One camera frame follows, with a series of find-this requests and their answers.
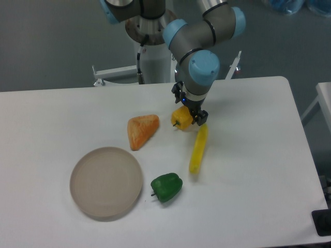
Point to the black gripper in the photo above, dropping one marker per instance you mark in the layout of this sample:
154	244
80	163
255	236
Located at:
198	116

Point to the yellow bell pepper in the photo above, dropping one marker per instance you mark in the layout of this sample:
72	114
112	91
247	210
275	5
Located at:
181	118

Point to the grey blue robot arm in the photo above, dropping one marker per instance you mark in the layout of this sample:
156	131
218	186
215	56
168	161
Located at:
150	23

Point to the green bell pepper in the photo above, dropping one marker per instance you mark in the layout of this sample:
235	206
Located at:
166	186

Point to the yellow corn cob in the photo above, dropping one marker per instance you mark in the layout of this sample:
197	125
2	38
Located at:
198	150

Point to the orange triangular sandwich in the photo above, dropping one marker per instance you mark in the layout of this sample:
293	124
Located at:
140	129

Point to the beige round plate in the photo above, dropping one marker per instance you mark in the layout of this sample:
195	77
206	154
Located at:
106	183

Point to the white side table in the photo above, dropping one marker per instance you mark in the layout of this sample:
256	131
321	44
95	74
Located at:
321	102

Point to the blue plastic bag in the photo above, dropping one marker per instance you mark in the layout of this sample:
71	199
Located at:
319	7

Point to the black device at edge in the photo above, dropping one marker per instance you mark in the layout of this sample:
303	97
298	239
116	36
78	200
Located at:
321	219

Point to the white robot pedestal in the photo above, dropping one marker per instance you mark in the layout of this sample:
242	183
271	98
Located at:
152	64

